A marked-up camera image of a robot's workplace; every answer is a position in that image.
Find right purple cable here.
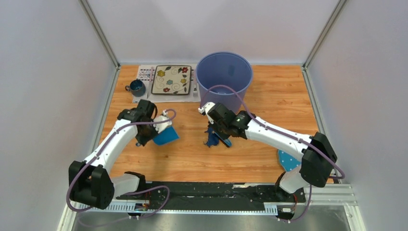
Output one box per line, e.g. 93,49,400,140
199,84,346,223

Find blue plastic waste bin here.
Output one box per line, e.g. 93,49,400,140
194,51,254,113

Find silver table knife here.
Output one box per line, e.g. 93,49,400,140
147,66,154,99

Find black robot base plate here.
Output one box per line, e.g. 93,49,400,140
115,181,306,212

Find patterned white placemat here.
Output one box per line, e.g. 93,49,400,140
126,64,200,103

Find blue plastic dustpan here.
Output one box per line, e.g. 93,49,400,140
151,126,179,146

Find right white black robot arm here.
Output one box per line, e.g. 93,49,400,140
198,102,337,202

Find square floral ceramic plate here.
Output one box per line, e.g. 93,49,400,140
151,65,192,95

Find blue hand brush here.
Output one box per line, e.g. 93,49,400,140
215,133,232,148

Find dark blue paper scrap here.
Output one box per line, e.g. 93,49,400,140
204,128,220,148

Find dark blue ceramic mug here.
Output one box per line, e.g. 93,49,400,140
125,79,146,97

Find blue dotted plate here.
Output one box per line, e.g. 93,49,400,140
278,150,301,172

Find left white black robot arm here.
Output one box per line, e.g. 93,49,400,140
66,100,158,211

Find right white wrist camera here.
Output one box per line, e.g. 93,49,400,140
198,102,215,115

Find silver fork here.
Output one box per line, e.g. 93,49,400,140
192,70,198,97

